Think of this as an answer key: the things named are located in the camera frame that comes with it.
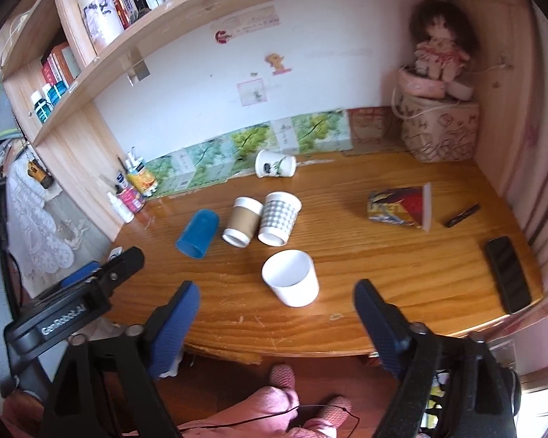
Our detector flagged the pink label container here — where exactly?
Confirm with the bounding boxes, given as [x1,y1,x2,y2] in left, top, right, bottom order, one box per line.
[119,185,146,214]

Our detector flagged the white floral paper cup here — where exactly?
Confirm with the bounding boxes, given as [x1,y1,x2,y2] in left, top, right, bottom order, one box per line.
[255,149,297,178]

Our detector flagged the beige printed storage box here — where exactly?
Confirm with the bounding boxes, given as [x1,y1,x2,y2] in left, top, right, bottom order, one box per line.
[399,96,481,163]

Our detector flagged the pink round box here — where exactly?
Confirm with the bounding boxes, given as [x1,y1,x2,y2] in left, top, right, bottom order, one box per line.
[397,66,449,99]

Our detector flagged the small white squeeze bottle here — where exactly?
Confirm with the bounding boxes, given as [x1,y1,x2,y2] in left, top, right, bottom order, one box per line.
[107,192,135,224]

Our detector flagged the yellow label bottle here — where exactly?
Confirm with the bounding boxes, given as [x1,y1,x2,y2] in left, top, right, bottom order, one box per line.
[127,157,159,198]

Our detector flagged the colourful printed paper cup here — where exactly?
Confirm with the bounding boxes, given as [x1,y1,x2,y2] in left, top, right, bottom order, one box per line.
[368,182,434,233]

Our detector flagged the blue plastic cup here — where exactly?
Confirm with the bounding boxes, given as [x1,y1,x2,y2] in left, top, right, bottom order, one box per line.
[175,209,220,259]

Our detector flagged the pink curtain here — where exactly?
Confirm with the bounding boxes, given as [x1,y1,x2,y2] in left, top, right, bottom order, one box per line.
[507,4,548,315]

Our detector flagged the metal shelf bracket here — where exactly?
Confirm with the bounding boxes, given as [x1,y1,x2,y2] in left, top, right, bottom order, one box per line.
[127,49,151,85]

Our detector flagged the group of red books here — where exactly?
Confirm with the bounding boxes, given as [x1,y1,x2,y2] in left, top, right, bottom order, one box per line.
[40,41,82,88]

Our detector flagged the white lace cloth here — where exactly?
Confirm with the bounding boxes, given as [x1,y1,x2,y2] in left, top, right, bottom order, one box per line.
[5,160,102,280]

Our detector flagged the white ink-painted canister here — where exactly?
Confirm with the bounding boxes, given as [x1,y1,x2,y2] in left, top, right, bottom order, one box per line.
[79,0,125,49]

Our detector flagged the pink paper wall note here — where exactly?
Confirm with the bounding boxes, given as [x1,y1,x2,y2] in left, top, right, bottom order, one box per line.
[236,78,268,107]

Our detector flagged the grey checked paper cup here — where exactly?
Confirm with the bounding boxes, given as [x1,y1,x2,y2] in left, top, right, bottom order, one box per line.
[258,192,302,247]

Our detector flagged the teal bottle with white cap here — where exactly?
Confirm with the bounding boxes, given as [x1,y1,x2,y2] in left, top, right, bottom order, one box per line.
[31,91,52,122]
[43,80,68,107]

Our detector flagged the black smartphone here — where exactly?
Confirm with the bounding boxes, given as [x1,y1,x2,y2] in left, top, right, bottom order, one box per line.
[484,236,533,315]

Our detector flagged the pink slipper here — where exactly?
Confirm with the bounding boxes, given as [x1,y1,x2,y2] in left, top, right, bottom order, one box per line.
[317,396,353,426]
[269,364,297,391]

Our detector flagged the black pen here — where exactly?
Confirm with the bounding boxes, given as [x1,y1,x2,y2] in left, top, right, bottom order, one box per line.
[445,204,481,228]

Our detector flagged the brown sleeve paper cup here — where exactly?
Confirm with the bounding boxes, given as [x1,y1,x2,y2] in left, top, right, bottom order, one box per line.
[222,196,264,248]

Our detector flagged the grape print cardboard panel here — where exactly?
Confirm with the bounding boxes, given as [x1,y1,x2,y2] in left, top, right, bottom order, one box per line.
[274,109,353,157]
[145,146,199,198]
[196,121,281,183]

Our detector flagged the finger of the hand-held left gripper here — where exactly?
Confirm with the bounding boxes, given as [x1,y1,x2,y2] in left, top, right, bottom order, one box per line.
[97,246,146,289]
[54,260,103,290]

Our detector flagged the plain white cup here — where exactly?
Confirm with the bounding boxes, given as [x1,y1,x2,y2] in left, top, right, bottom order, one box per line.
[261,249,319,308]

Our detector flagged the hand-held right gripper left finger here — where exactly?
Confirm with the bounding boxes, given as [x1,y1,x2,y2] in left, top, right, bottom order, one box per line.
[40,280,201,438]

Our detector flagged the person's pink trouser leg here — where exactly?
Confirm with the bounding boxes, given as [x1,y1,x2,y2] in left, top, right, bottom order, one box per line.
[178,385,339,438]

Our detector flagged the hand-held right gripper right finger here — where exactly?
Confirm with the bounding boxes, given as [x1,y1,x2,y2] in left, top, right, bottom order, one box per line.
[353,278,494,438]

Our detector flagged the wooden bookshelf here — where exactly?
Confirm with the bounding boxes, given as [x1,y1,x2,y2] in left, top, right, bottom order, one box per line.
[0,0,537,242]

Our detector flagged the rag doll with brown hair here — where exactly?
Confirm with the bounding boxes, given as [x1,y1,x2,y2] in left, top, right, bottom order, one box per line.
[408,0,480,84]

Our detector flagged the brown printed cardboard panel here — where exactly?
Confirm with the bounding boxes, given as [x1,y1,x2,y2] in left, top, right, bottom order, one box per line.
[348,106,406,152]

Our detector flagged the yellow cartoon wall sticker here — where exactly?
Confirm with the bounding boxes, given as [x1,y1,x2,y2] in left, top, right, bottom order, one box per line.
[265,53,293,76]

